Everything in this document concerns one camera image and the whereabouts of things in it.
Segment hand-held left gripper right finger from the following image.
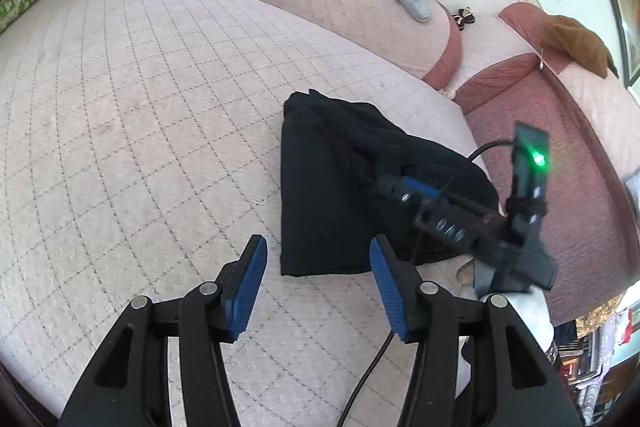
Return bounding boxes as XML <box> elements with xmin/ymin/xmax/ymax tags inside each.
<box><xmin>369</xmin><ymin>234</ymin><xmax>583</xmax><ymax>427</ymax></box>

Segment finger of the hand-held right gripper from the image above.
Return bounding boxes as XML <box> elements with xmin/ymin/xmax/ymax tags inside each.
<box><xmin>376</xmin><ymin>173</ymin><xmax>483</xmax><ymax>220</ymax></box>
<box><xmin>413</xmin><ymin>203</ymin><xmax>482</xmax><ymax>254</ymax></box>

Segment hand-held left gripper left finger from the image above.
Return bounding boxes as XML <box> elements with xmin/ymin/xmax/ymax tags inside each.
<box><xmin>57</xmin><ymin>234</ymin><xmax>268</xmax><ymax>427</ymax></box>

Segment black pants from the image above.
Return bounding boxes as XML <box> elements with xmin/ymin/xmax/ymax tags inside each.
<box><xmin>279</xmin><ymin>89</ymin><xmax>501</xmax><ymax>279</ymax></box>

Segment person's right hand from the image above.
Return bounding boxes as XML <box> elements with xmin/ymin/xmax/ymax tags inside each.
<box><xmin>454</xmin><ymin>257</ymin><xmax>477</xmax><ymax>289</ymax></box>

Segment colourful clutter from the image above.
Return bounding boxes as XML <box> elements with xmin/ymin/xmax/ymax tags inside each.
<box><xmin>547</xmin><ymin>289</ymin><xmax>640</xmax><ymax>413</ymax></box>

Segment black and white hair clip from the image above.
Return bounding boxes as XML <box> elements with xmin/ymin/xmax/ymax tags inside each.
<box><xmin>451</xmin><ymin>7</ymin><xmax>477</xmax><ymax>30</ymax></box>

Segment brown cloth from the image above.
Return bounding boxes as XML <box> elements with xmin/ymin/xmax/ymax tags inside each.
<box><xmin>539</xmin><ymin>14</ymin><xmax>620</xmax><ymax>78</ymax></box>

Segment pink quilted sofa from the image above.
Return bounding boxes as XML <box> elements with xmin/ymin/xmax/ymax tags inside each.
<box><xmin>0</xmin><ymin>0</ymin><xmax>640</xmax><ymax>413</ymax></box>

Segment black cable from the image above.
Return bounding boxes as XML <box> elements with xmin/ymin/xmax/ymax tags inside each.
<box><xmin>468</xmin><ymin>139</ymin><xmax>517</xmax><ymax>160</ymax></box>
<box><xmin>336</xmin><ymin>227</ymin><xmax>432</xmax><ymax>427</ymax></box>

